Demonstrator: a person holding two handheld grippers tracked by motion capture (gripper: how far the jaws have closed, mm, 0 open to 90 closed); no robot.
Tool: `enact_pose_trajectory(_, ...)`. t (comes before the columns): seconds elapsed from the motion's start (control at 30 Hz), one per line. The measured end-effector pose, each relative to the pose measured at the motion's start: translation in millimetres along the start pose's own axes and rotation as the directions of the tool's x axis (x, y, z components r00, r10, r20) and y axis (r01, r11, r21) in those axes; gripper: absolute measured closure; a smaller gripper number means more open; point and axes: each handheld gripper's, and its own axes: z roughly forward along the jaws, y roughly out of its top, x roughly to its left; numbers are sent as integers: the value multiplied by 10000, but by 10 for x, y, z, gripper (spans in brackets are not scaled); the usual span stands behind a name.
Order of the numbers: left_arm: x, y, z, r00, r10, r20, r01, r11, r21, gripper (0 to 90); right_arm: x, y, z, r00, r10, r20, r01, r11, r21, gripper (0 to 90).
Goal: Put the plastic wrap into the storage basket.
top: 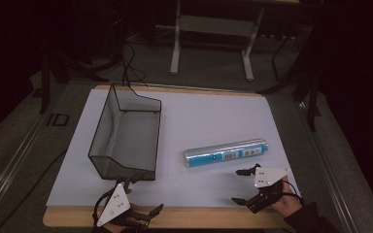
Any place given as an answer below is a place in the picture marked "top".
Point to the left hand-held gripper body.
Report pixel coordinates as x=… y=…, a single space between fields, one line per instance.
x=115 y=205

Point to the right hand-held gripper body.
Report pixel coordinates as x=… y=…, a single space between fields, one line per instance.
x=268 y=177

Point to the silver and blue foil roll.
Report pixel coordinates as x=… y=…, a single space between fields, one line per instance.
x=223 y=152

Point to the person's left hand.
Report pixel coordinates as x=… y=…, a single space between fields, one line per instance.
x=121 y=226

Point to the person's right hand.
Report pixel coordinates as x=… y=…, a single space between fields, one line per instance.
x=286 y=202

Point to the white sheet table cover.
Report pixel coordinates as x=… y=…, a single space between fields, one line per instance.
x=200 y=119

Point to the black metal stand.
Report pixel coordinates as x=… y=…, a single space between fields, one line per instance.
x=311 y=90
x=47 y=81

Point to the grey metal floor rail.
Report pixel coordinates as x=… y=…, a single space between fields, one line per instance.
x=330 y=168
x=9 y=165

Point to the white metal desk frame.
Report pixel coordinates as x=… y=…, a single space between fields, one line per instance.
x=213 y=27

